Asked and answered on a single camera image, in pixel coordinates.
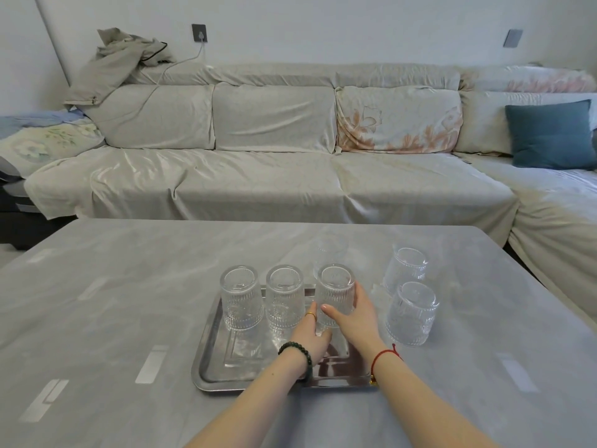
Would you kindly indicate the grey back cushion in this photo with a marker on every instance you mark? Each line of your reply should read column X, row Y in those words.
column 485, row 121
column 275, row 116
column 154, row 116

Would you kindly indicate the grey wall socket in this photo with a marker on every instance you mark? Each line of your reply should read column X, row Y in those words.
column 199, row 33

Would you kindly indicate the grey wall switch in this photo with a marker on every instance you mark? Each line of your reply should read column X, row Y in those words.
column 513, row 38

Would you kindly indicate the floral headrest cover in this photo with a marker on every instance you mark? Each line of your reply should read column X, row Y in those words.
column 527, row 79

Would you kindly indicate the person's left forearm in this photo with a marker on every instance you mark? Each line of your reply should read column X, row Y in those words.
column 252, row 405

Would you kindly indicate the person's right forearm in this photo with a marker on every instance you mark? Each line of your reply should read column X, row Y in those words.
column 429, row 405

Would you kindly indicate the person's right hand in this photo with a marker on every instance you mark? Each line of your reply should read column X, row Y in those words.
column 359, row 326

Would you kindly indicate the person's left thumb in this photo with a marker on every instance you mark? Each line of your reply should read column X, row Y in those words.
column 327, row 339

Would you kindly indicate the grey covered sofa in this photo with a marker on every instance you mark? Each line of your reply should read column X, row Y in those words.
column 261, row 186

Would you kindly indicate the light blue cloth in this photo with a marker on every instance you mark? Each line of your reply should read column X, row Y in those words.
column 28, row 122

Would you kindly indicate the silver metal tray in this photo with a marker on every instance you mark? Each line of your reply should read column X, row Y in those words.
column 219, row 368

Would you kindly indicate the teal throw pillow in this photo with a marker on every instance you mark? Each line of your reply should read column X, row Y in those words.
column 550, row 135

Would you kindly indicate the beige jacket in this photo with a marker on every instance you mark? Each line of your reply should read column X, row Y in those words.
column 112, row 65

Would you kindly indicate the person's left hand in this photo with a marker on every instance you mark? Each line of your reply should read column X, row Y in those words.
column 305, row 340

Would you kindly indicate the person's right thumb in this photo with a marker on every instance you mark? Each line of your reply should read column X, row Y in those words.
column 332, row 311

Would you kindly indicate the dark sofa base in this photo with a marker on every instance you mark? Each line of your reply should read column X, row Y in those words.
column 16, row 214

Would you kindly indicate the clear ribbed drinking glass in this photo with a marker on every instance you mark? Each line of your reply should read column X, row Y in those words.
column 240, row 298
column 405, row 270
column 284, row 298
column 334, row 289
column 413, row 317

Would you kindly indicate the floral back cushion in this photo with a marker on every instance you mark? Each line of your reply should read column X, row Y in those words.
column 399, row 118

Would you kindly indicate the floral blanket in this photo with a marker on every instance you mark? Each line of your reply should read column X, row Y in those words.
column 42, row 144

